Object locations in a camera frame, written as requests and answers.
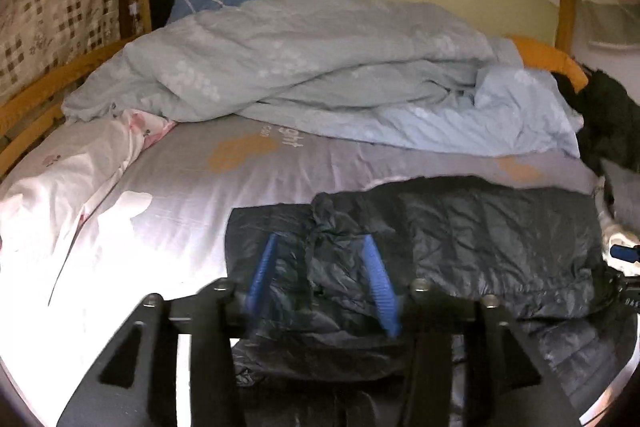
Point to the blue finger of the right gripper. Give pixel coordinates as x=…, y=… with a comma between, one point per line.
x=625, y=253

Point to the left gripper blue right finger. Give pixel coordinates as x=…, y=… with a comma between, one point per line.
x=506, y=380

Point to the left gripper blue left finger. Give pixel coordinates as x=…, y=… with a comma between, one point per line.
x=133, y=380

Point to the black down puffer jacket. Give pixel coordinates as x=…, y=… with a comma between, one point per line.
x=330, y=347

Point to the black clothes pile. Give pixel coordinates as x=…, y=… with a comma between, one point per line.
x=611, y=121

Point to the grey folded garment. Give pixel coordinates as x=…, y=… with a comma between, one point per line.
x=622, y=194

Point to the white printed bed sheet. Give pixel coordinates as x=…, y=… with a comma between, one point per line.
x=162, y=226

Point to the orange pillow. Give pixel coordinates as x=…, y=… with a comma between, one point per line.
x=540, y=55

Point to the grey-green floral duvet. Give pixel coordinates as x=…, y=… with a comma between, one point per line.
x=410, y=75

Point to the wooden bunk bed frame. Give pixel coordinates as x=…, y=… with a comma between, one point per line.
x=567, y=6

